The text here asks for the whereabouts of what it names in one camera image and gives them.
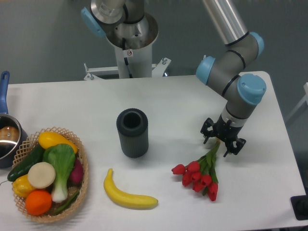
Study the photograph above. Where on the beige round disc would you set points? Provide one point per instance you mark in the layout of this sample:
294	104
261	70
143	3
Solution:
41	175

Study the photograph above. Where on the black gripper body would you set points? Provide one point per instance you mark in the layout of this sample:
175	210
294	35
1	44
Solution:
227	133

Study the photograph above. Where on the yellow squash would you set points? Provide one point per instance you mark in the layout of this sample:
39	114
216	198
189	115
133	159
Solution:
48	139

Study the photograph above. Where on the orange fruit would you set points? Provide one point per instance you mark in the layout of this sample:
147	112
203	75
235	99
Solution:
38	202

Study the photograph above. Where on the red tulip bouquet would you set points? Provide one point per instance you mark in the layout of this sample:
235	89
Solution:
201	174

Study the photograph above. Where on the black device at edge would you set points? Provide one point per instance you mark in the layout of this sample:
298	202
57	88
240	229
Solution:
300	206

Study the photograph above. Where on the yellow banana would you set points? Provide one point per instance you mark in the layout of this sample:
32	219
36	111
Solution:
124	199

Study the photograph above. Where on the dark grey ribbed vase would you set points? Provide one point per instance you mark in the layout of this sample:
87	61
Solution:
132	127

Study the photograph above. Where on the blue handled saucepan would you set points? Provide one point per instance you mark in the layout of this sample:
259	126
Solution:
11	132

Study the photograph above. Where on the woven wicker basket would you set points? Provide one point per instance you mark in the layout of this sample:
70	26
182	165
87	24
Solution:
25	148

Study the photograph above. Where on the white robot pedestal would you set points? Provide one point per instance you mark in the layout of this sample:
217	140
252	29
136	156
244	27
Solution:
131	63

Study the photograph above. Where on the green bok choy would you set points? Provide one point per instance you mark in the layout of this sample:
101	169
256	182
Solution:
62	158

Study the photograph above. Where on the green bean pod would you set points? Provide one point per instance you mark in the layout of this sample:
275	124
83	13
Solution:
66	205

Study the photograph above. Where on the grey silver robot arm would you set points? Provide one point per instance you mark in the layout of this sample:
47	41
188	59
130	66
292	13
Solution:
132	32

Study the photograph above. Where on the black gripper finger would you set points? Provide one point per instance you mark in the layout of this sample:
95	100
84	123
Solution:
207	130
234	146

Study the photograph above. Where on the dark green cucumber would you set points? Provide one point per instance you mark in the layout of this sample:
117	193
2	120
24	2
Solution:
34	157

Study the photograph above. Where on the yellow bell pepper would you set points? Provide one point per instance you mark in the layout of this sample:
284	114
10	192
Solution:
22	186

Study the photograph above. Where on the purple red onion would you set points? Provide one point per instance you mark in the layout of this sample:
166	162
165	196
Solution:
77	173

